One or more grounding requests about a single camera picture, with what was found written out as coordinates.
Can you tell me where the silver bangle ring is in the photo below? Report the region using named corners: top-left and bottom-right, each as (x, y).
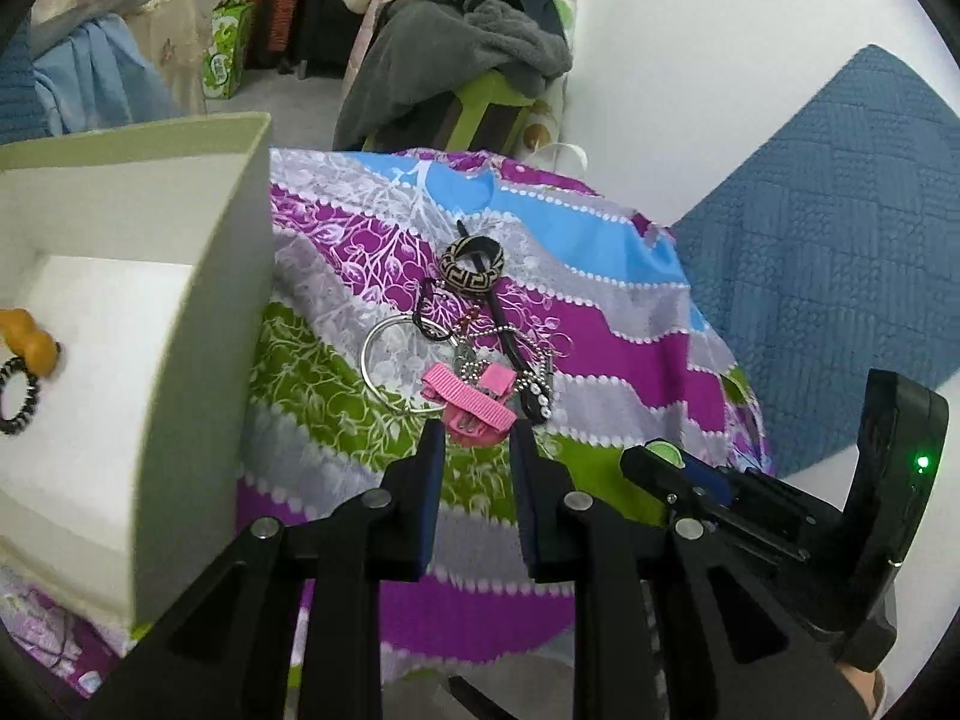
top-left (359, 313), bottom-right (452, 415)

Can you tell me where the white cardboard box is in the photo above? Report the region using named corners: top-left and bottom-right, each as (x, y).
top-left (2, 112), bottom-right (274, 631)

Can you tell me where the light blue cloth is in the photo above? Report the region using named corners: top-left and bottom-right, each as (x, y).
top-left (32, 13), bottom-right (184, 137)

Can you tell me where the person's right hand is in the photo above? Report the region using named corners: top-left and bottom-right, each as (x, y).
top-left (836, 661), bottom-right (887, 718)

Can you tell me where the colourful striped floral cloth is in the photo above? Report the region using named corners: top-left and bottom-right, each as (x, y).
top-left (2, 149), bottom-right (773, 694)

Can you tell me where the blue quilted bedspread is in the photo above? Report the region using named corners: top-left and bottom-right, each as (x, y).
top-left (0, 18), bottom-right (960, 478)

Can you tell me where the black gold patterned hair tie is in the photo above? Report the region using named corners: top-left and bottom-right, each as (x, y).
top-left (437, 234), bottom-right (508, 298)

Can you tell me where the pink hair clip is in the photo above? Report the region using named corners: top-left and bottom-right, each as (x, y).
top-left (421, 362), bottom-right (517, 449)

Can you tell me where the green hair clip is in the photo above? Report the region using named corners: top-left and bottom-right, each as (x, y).
top-left (644, 439), bottom-right (685, 468)

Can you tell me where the green patterned bag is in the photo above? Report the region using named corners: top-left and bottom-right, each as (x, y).
top-left (202, 0), bottom-right (254, 99)

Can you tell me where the black spiral hair tie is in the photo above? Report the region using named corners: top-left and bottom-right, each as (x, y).
top-left (0, 354), bottom-right (44, 436)

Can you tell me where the orange gourd pendant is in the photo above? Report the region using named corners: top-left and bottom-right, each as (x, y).
top-left (0, 309), bottom-right (60, 377)

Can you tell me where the grey blanket pile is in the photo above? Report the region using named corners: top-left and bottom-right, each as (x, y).
top-left (334, 0), bottom-right (573, 151)

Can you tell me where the green plastic stool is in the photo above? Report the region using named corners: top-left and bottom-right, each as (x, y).
top-left (363, 70), bottom-right (534, 154)

